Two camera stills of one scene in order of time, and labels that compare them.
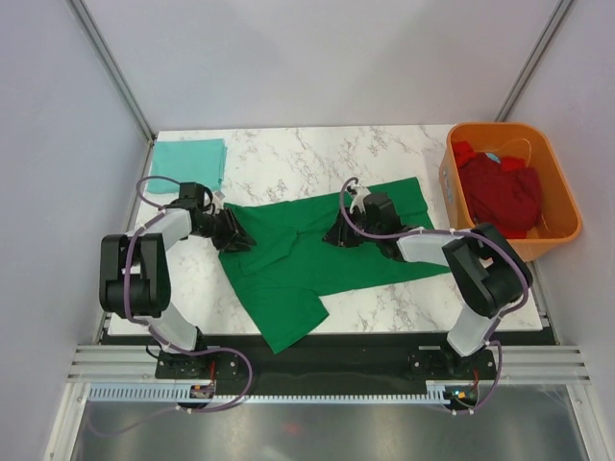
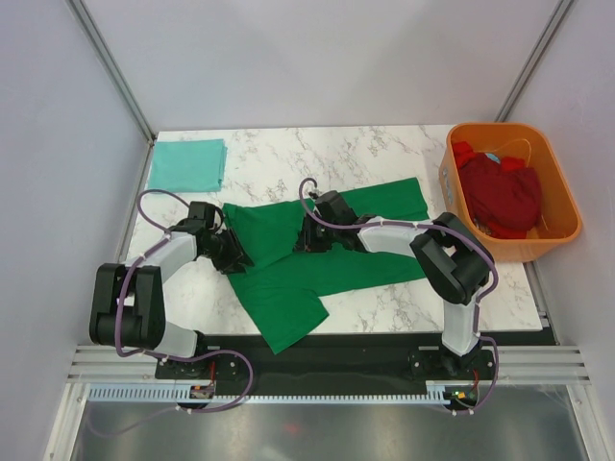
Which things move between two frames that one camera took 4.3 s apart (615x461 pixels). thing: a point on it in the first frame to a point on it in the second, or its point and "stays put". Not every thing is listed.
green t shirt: (281, 278) stays put
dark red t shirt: (506, 199) stays put
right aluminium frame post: (534, 60) stays put
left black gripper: (233, 237) to (235, 254)
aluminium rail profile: (136, 363) stays put
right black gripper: (339, 233) to (306, 242)
